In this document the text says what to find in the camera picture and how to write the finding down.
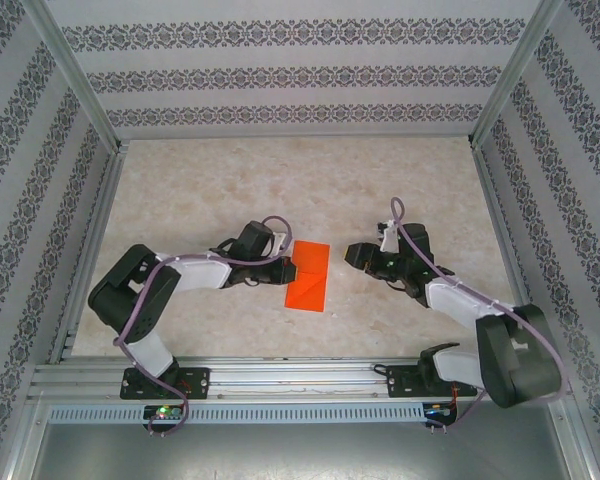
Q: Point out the orange paper sheet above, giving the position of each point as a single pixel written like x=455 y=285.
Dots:
x=312 y=260

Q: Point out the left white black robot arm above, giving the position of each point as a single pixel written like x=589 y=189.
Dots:
x=120 y=295

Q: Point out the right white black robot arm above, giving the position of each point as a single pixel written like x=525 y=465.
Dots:
x=520 y=360

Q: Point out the grey sheet metal tray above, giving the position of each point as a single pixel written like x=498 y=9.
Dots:
x=300 y=455

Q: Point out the right controller board with LEDs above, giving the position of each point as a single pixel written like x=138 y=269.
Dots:
x=437 y=412

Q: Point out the controller board with leds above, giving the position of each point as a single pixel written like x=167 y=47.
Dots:
x=162 y=412
x=437 y=412

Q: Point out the left controller board with LEDs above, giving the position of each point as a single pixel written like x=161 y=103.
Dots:
x=162 y=412

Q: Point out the aluminium mounting rail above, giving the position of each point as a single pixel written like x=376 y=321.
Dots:
x=300 y=375

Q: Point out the aluminium side rail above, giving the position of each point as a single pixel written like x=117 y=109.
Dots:
x=87 y=250
x=509 y=250

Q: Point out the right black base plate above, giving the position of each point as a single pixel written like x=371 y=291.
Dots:
x=400 y=382

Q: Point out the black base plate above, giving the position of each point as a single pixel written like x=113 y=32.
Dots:
x=197 y=382
x=400 y=382

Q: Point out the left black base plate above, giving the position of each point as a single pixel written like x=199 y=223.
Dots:
x=197 y=382

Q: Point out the aluminium corner post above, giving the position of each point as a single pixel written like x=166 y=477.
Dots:
x=512 y=75
x=76 y=75

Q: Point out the aluminium frame bar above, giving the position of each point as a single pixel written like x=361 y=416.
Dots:
x=575 y=440
x=26 y=440

